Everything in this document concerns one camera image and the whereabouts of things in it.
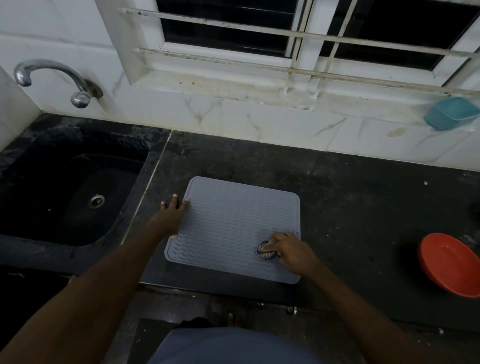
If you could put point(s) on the person's right hand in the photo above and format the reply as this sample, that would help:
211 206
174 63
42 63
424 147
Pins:
296 255

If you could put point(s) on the person's left hand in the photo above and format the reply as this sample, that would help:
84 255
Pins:
168 221

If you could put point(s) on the person's right fingers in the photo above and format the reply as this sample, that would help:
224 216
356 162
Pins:
273 245

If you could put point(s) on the person's left middle finger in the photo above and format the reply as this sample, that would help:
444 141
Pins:
173 202

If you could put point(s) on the grey ribbed silicone mat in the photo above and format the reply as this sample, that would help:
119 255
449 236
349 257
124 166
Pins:
236 228

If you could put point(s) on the person's right forearm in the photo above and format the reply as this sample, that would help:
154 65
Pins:
371 318

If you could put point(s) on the person's left forearm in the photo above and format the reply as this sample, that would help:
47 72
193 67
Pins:
82 300

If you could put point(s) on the steel sink drain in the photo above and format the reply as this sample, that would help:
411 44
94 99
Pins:
96 201

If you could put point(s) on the person's blue garment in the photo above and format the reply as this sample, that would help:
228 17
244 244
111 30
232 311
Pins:
232 347

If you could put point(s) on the black stone sink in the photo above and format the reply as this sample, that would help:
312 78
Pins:
63 191

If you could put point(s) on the orange plastic bowl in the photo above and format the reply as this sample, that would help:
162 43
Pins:
452 264

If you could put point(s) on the white metal window grille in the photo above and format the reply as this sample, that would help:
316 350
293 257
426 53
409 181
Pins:
300 37

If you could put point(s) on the teal plastic soap holder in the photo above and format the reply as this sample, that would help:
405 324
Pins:
450 112

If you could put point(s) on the chrome wall tap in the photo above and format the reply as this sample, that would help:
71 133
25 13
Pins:
56 80

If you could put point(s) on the white window frame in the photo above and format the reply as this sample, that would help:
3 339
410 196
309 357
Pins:
300 56

